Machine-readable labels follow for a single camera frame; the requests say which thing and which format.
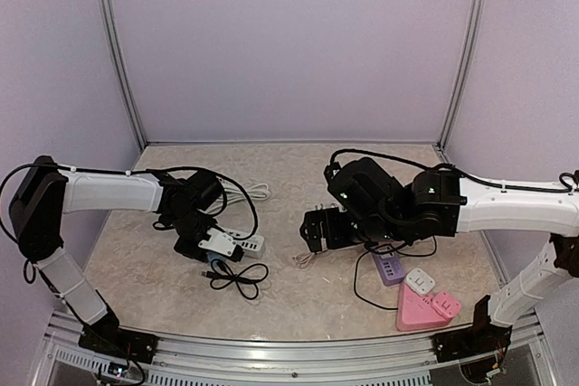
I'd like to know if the aluminium frame post right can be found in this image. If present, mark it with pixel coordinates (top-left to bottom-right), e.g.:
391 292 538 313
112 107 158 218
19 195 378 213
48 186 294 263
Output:
437 0 485 154

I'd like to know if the white thick cable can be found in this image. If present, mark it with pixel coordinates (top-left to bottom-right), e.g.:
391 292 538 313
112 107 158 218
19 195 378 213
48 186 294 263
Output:
221 181 272 202

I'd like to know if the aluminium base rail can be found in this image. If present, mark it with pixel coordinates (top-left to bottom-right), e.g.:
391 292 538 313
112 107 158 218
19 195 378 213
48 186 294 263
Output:
29 312 561 385

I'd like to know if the light blue adapter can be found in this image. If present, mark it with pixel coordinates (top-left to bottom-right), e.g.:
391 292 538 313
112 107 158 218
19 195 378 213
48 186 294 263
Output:
207 252 225 270

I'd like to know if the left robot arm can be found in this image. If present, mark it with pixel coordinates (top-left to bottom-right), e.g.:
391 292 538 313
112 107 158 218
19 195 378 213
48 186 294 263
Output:
1 155 259 354

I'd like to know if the pink plug adapter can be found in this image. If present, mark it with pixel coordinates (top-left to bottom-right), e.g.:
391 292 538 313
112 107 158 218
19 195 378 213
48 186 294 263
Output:
431 291 461 321

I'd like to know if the pink triangular power strip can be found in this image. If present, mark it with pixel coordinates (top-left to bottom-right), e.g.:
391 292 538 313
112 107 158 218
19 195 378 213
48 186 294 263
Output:
395 283 452 332

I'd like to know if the white power strip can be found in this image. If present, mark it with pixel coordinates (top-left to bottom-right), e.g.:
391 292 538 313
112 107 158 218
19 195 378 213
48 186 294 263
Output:
225 229 266 259

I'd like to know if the black cable bundle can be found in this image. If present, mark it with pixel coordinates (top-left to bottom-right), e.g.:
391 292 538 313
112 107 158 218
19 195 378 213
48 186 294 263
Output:
201 259 271 302

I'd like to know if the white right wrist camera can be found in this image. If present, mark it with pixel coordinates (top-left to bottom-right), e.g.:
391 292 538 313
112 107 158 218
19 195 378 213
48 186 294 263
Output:
323 162 341 182

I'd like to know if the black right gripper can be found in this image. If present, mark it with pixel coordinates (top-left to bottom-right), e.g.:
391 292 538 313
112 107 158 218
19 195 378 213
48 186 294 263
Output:
299 207 406 253

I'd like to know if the aluminium frame post left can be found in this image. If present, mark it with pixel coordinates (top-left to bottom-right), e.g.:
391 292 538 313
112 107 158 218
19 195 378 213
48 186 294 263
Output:
98 0 148 151

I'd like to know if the aluminium frame post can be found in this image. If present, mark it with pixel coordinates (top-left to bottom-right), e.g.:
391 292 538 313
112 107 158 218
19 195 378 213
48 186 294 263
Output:
437 0 485 154
98 0 148 151

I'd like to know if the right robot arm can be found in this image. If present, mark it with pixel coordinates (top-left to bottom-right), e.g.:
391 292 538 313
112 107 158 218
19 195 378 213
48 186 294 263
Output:
299 150 578 353

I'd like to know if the purple power strip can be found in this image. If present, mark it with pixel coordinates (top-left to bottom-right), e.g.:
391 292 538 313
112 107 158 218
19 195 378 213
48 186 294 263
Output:
372 252 405 287

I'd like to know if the white plug adapter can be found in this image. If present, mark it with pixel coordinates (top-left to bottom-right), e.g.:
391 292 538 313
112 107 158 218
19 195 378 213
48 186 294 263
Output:
403 268 436 296

